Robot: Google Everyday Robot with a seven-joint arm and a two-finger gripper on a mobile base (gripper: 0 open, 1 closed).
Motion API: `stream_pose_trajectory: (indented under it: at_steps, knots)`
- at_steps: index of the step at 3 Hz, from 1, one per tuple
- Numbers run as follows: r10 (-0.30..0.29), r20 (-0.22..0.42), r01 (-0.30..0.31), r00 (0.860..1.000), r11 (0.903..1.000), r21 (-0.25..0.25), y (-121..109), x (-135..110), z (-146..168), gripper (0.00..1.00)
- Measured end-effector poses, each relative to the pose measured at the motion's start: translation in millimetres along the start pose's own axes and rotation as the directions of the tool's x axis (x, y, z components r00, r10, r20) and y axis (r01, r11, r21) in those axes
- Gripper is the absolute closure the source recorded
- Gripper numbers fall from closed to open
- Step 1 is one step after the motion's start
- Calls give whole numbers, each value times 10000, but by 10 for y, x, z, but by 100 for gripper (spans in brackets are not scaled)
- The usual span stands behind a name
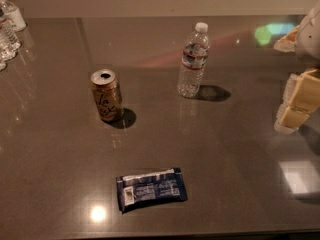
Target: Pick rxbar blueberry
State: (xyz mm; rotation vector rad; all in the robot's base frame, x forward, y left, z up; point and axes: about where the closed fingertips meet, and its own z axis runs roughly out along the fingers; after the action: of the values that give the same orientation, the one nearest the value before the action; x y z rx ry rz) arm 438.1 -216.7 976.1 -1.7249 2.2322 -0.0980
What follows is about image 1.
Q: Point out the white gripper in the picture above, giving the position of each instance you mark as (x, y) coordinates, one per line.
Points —
(310, 39)

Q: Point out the blue rxbar blueberry wrapper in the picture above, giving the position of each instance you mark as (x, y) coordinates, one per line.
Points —
(135, 191)

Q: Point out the clear plastic water bottle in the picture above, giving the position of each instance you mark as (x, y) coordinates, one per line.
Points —
(193, 62)

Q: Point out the gold LaCroix soda can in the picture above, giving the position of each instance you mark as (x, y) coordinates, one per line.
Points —
(107, 95)

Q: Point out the clear water bottle left edge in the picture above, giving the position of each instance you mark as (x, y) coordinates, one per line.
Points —
(9, 42)

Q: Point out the white label bottle at corner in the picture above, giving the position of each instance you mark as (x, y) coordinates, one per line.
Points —
(14, 15)

